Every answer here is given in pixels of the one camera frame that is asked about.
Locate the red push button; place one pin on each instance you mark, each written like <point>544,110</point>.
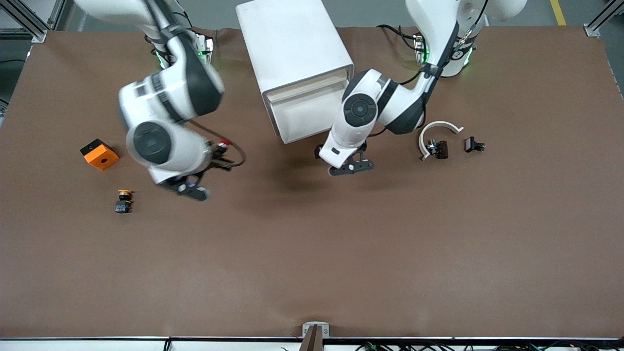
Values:
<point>224,144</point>

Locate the white curved plastic arc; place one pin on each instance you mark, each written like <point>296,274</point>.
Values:
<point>438,123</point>

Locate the aluminium frame post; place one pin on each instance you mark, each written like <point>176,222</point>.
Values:
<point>592,30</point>
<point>36,34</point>

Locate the orange box with black side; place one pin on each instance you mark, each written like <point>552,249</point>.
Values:
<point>102,158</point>

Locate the yellow push button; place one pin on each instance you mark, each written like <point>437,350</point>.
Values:
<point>123,207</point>

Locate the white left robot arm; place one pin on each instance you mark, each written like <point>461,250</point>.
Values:
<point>395,97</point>

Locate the dark brown switch part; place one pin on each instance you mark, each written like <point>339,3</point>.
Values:
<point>442,149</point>

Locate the small black switch part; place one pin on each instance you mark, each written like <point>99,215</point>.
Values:
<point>470,144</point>

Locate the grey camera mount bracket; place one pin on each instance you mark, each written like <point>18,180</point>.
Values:
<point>315,336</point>

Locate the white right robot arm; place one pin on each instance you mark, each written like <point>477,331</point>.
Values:
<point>185,161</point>

